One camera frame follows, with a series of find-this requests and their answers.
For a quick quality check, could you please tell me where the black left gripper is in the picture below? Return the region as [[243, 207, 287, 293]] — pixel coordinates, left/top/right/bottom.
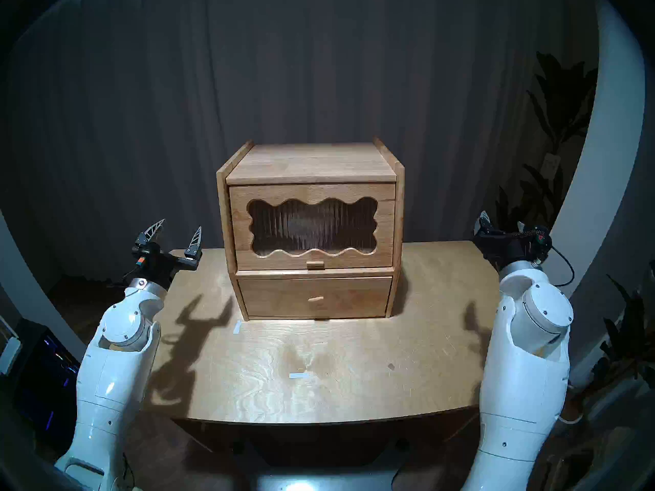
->
[[131, 218, 203, 287]]

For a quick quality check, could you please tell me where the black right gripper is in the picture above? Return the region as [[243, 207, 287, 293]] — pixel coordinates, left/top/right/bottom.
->
[[475, 211, 536, 271]]

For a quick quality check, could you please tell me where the wooden cabinet flip door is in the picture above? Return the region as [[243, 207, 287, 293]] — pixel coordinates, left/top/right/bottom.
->
[[229, 183, 396, 271]]

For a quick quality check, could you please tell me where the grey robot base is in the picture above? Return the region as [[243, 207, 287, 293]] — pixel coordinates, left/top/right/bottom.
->
[[241, 439, 410, 491]]

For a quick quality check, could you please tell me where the wooden drawer with knob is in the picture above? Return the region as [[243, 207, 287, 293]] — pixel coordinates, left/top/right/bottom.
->
[[238, 276, 394, 320]]

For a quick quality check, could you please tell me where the tall dark leafy plant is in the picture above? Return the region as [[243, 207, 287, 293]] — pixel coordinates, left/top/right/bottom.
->
[[491, 50, 599, 240]]

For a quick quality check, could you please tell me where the wooden cabinet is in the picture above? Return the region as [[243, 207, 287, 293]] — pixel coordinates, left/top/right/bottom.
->
[[216, 138, 406, 320]]

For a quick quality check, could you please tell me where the small dark potted plant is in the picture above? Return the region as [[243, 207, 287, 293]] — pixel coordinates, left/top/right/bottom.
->
[[573, 262, 655, 419]]

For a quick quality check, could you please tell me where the black computer tower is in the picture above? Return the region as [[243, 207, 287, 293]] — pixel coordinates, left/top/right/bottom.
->
[[10, 319, 91, 455]]

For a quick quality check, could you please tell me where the grey curtain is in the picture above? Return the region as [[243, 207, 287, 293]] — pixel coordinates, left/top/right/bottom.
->
[[0, 0, 599, 287]]

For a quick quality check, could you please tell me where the white box device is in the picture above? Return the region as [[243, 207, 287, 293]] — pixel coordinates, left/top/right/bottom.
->
[[0, 316, 23, 376]]

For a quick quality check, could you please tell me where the white round plant pot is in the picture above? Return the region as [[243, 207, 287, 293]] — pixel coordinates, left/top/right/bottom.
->
[[558, 393, 584, 425]]

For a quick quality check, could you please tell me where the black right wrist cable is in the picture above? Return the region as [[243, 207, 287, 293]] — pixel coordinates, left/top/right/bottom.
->
[[542, 243, 575, 287]]

